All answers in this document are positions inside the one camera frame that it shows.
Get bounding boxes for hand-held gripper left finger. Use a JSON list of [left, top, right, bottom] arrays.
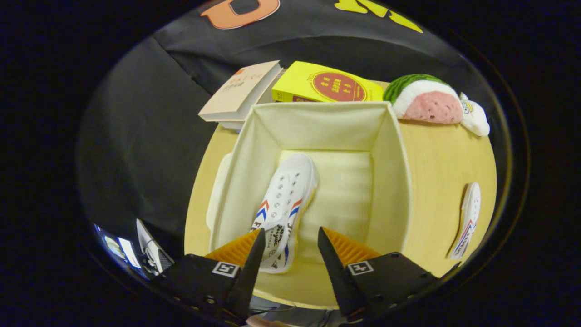
[[152, 228, 266, 323]]

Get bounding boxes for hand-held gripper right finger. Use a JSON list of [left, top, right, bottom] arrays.
[[317, 226, 461, 322]]

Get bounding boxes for white fabric storage box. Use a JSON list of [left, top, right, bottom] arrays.
[[210, 101, 414, 309]]

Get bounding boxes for white striped canvas shoe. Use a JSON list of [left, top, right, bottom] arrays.
[[449, 182, 482, 260], [251, 153, 319, 274]]

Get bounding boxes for white flat device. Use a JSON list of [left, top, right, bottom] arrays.
[[136, 219, 175, 273]]

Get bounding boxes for lit computer screen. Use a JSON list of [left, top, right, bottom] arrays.
[[94, 223, 142, 269]]

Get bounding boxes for black backdrop cloth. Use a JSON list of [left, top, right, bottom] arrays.
[[77, 0, 495, 264]]

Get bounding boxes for beige paperback book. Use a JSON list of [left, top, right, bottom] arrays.
[[198, 60, 283, 122]]

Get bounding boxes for watermelon slice plush toy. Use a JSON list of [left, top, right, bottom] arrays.
[[383, 74, 463, 125]]

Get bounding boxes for yellow book with red circle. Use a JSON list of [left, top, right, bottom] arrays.
[[271, 61, 384, 103]]

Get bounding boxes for white plush toy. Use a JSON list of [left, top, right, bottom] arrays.
[[458, 92, 491, 137]]

